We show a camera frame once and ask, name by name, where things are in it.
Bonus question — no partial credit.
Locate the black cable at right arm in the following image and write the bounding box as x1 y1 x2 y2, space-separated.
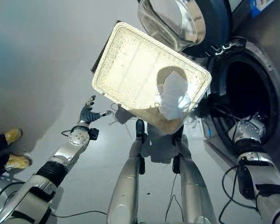
218 164 264 224

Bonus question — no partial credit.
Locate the round glass washing machine door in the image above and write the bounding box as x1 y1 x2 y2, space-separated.
137 0 231 58

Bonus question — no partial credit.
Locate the left silver robot leg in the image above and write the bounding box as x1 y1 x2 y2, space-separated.
106 119 146 224

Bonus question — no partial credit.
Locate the white woven laundry basket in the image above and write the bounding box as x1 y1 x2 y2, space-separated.
91 22 212 134

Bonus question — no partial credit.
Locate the blue label sticker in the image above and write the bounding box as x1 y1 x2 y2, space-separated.
250 0 274 18

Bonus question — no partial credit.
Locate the white cloth garment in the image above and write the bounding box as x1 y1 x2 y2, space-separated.
156 71 189 120

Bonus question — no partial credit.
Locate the person's yellow shoe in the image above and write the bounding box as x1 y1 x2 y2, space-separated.
4 153 33 169
4 127 23 143

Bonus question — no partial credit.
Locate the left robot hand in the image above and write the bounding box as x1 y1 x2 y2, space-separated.
79 95 112 125

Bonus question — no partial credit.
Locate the dark stand under basket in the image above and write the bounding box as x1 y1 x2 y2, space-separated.
91 22 120 75

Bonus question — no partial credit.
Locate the grey front-load washing machine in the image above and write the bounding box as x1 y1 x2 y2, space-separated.
196 0 280 178

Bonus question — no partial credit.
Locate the thin black cable between legs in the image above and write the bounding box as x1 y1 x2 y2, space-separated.
166 173 184 224

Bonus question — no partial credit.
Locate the black cable on floor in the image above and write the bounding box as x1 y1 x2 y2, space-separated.
0 182 107 224

